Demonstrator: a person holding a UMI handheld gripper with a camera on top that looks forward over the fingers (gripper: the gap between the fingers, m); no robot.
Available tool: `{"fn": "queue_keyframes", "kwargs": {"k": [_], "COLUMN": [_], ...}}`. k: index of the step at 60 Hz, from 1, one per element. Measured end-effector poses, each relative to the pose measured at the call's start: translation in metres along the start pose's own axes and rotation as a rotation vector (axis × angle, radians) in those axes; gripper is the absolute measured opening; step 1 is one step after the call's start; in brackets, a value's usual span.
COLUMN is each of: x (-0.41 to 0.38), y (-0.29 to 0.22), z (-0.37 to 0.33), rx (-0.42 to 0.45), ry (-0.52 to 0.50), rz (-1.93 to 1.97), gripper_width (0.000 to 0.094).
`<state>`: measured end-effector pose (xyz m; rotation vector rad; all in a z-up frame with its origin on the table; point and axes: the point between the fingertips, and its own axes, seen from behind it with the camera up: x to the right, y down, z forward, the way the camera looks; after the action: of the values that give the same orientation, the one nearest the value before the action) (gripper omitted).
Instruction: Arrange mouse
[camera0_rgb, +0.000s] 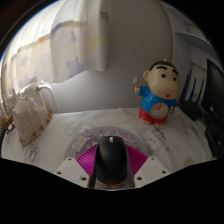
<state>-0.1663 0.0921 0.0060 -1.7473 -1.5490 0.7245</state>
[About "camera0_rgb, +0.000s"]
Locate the cartoon boy figurine with clock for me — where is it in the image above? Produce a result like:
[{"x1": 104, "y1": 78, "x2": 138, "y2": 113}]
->
[{"x1": 133, "y1": 59, "x2": 181, "y2": 127}]

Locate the black router with antennas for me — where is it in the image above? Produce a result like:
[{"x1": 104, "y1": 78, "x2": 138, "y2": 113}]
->
[{"x1": 179, "y1": 70, "x2": 210, "y2": 122}]

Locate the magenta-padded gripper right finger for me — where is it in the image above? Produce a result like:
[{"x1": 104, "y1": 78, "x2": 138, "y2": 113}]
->
[{"x1": 124, "y1": 144, "x2": 172, "y2": 188}]

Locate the white star-printed curtain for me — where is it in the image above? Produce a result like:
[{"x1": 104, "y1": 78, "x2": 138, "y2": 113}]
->
[{"x1": 0, "y1": 0, "x2": 111, "y2": 101}]

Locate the large white conch shell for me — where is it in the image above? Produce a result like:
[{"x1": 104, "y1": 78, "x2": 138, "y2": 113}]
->
[{"x1": 11, "y1": 89, "x2": 54, "y2": 147}]

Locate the white wall shelf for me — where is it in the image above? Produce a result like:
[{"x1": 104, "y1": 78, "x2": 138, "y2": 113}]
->
[{"x1": 173, "y1": 29, "x2": 215, "y2": 52}]

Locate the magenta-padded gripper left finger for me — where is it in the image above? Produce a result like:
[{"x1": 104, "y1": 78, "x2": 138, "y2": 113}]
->
[{"x1": 54, "y1": 144, "x2": 100, "y2": 188}]

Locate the white radiator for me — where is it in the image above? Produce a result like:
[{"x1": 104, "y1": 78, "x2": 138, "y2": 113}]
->
[{"x1": 0, "y1": 81, "x2": 60, "y2": 115}]

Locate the black computer mouse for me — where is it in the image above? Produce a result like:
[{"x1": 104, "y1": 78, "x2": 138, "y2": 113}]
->
[{"x1": 94, "y1": 135, "x2": 129, "y2": 185}]

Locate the white printed tablecloth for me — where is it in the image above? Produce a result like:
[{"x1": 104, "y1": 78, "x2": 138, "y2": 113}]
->
[{"x1": 0, "y1": 106, "x2": 218, "y2": 191}]

